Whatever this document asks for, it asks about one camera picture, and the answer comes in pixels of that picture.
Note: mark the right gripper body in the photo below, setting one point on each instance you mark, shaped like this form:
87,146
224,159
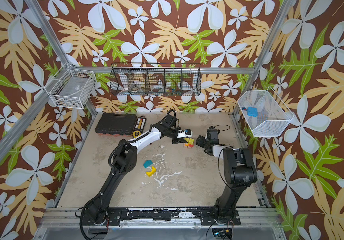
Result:
202,141

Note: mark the yellow arch block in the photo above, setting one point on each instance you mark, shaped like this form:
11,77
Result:
151,172

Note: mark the teal wood block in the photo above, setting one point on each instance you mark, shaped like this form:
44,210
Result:
148,164

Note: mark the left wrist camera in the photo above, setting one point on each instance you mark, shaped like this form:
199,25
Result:
186,133

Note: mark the white wire basket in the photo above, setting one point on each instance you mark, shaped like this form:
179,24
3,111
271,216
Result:
71,87

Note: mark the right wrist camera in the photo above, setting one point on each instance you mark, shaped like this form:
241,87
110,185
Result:
212,133

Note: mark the electronics board with led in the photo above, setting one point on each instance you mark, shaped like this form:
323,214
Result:
222,234

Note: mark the black wire basket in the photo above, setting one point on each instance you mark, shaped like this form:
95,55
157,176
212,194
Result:
158,79

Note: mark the white mesh basket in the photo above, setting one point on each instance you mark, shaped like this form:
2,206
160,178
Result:
274,115

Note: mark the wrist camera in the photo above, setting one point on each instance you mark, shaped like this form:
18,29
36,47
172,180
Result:
212,133
186,133

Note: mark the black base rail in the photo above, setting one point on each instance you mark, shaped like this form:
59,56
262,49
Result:
207,216

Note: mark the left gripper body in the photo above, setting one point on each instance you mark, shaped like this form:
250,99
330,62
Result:
173,135

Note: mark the yellow tape measure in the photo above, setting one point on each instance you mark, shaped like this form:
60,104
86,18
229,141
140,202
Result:
136,134

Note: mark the black tool case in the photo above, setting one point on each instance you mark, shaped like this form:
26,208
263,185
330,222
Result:
116,124

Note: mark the yellow-green cube block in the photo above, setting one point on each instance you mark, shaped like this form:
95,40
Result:
191,141

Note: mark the blue object in basket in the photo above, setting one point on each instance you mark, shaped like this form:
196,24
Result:
251,111

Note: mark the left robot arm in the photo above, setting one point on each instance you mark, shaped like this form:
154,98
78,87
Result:
122,160

